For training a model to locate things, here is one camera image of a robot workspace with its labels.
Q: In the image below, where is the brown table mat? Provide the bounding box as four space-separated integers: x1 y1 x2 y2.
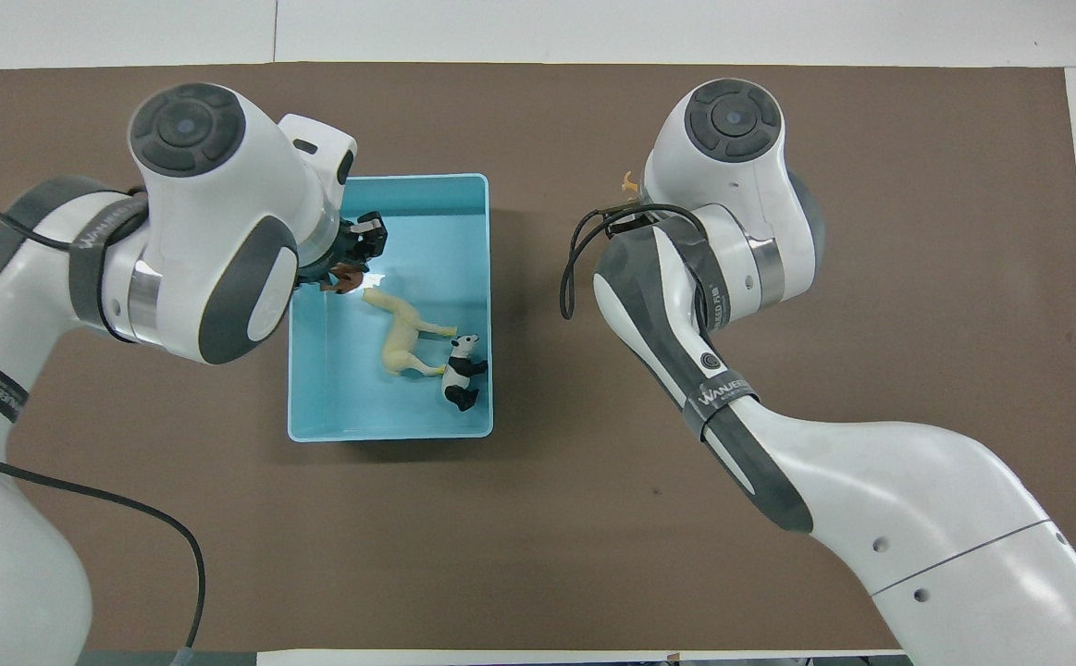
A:
0 63 1076 653

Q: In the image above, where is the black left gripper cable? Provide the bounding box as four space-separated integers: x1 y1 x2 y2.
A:
0 196 208 656

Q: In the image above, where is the cream llama toy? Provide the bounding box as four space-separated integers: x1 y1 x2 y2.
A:
361 286 459 377

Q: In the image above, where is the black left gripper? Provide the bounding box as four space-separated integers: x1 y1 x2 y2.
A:
297 211 390 290

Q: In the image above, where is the light blue plastic storage box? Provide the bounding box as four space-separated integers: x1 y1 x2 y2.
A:
287 173 494 443

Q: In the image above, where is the black white panda toy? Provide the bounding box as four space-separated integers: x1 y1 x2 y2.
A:
441 333 489 413

